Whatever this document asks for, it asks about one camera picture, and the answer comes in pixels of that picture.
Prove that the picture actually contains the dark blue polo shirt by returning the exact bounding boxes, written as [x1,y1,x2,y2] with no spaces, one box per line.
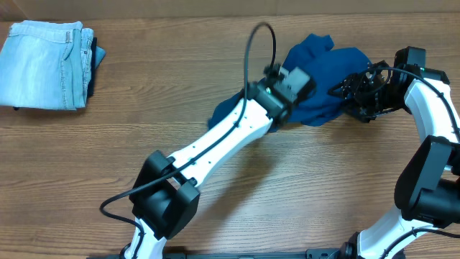
[207,33,373,133]

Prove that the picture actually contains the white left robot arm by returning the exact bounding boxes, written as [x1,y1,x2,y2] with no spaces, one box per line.
[121,68,316,258]

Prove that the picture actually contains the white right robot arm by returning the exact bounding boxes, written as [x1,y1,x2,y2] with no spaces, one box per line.
[307,46,459,258]

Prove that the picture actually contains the folded dark navy garment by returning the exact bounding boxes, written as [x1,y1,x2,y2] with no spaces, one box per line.
[87,37,106,98]

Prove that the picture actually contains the folded light blue jeans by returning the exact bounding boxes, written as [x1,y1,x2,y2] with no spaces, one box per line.
[1,20,94,111]

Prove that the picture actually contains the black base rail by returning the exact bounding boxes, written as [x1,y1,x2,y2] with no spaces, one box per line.
[88,247,346,259]

